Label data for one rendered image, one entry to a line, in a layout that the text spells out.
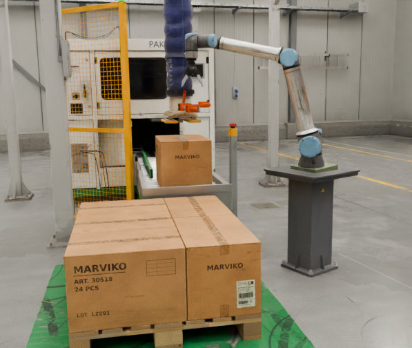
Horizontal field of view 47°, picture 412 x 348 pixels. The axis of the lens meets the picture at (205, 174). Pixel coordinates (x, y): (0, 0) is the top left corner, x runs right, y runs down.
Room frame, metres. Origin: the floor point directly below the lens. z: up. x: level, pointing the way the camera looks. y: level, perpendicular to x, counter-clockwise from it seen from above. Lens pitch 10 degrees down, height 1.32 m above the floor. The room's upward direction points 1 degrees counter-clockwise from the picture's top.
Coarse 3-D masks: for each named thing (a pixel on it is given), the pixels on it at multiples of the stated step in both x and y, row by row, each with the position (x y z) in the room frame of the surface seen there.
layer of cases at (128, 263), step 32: (96, 224) 2.78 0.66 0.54; (128, 224) 2.77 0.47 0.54; (160, 224) 2.76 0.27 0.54; (192, 224) 2.75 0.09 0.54; (224, 224) 2.74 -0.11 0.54; (64, 256) 2.22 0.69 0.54; (96, 256) 2.25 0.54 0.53; (128, 256) 2.27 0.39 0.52; (160, 256) 2.30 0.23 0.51; (192, 256) 2.33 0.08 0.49; (224, 256) 2.36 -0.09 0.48; (256, 256) 2.39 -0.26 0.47; (96, 288) 2.24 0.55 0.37; (128, 288) 2.27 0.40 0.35; (160, 288) 2.30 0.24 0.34; (192, 288) 2.33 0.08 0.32; (224, 288) 2.36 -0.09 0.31; (256, 288) 2.39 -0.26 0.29; (96, 320) 2.24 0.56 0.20; (128, 320) 2.27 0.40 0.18; (160, 320) 2.30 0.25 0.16
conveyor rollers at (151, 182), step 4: (140, 160) 5.55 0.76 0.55; (148, 160) 5.57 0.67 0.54; (152, 160) 5.57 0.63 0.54; (140, 164) 5.20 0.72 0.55; (152, 164) 5.22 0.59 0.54; (144, 168) 4.93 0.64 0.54; (144, 172) 4.67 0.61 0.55; (156, 172) 4.69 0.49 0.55; (144, 176) 4.48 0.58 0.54; (148, 176) 4.49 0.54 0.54; (156, 176) 4.42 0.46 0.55; (148, 180) 4.23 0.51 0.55; (152, 180) 4.23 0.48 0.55; (156, 180) 4.23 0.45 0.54; (148, 184) 4.04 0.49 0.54; (152, 184) 4.05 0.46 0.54; (156, 184) 4.05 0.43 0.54
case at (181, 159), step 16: (160, 144) 3.66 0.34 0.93; (176, 144) 3.67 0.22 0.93; (192, 144) 3.69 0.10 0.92; (208, 144) 3.71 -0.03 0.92; (160, 160) 3.72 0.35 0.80; (176, 160) 3.67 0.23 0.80; (192, 160) 3.69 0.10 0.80; (208, 160) 3.71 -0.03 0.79; (160, 176) 3.77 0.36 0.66; (176, 176) 3.67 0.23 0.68; (192, 176) 3.69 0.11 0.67; (208, 176) 3.71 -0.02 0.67
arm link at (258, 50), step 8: (224, 40) 3.49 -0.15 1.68; (232, 40) 3.48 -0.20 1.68; (216, 48) 3.52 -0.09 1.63; (224, 48) 3.49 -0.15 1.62; (232, 48) 3.47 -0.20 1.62; (240, 48) 3.45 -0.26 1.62; (248, 48) 3.44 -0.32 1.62; (256, 48) 3.43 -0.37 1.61; (264, 48) 3.42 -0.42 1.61; (272, 48) 3.41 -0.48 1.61; (280, 48) 3.39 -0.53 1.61; (256, 56) 3.45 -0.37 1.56; (264, 56) 3.42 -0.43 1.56; (272, 56) 3.40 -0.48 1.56
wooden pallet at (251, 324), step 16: (192, 320) 2.33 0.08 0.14; (208, 320) 2.37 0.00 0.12; (224, 320) 2.36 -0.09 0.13; (240, 320) 2.37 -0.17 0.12; (256, 320) 2.39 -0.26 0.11; (80, 336) 2.23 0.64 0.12; (96, 336) 2.24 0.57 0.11; (112, 336) 2.26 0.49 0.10; (160, 336) 2.30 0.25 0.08; (176, 336) 2.31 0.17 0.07; (256, 336) 2.39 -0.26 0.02
